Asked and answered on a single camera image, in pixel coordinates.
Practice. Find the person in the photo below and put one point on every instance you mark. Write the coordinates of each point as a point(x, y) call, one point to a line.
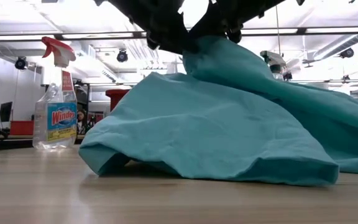
point(82, 121)

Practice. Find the black background monitor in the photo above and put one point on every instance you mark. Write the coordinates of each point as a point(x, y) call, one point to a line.
point(5, 111)

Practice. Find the turquoise shorts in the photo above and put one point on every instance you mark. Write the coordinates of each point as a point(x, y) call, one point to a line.
point(213, 124)

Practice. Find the red plastic laundry bin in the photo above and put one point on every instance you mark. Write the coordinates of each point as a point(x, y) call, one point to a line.
point(117, 98)

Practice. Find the small red storage bin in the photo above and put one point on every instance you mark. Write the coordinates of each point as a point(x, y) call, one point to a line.
point(22, 128)

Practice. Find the black ceiling spotlight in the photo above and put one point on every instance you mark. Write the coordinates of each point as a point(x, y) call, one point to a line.
point(122, 56)
point(20, 63)
point(346, 53)

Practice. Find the slim clear spray bottle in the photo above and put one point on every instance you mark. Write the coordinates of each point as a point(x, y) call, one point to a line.
point(273, 60)

